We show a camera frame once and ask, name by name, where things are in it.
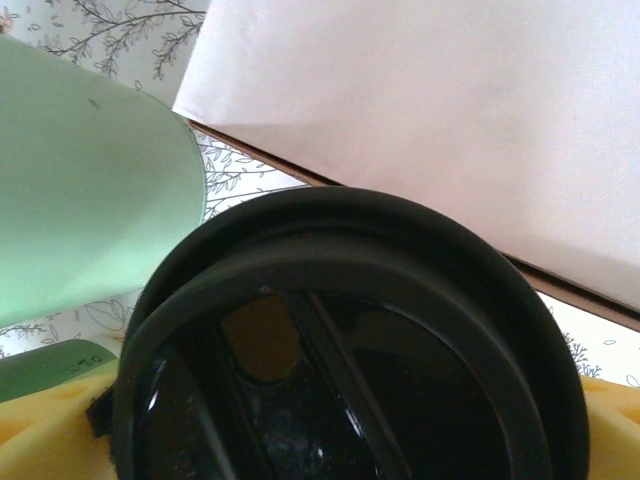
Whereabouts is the mint green holder cup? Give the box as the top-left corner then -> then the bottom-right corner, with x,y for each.
0,34 -> 207,326

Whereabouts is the stack of green paper cups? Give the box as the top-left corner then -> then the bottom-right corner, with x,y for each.
0,339 -> 119,404

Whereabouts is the brown cardboard box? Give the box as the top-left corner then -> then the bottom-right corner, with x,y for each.
184,117 -> 640,334

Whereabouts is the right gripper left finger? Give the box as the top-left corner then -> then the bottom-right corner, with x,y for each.
0,369 -> 121,480

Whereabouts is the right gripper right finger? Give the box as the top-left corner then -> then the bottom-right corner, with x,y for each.
579,374 -> 640,480

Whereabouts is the white paper sheet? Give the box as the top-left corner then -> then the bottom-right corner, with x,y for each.
171,0 -> 640,314

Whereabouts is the black coffee cup lid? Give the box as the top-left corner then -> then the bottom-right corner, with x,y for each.
110,185 -> 594,480

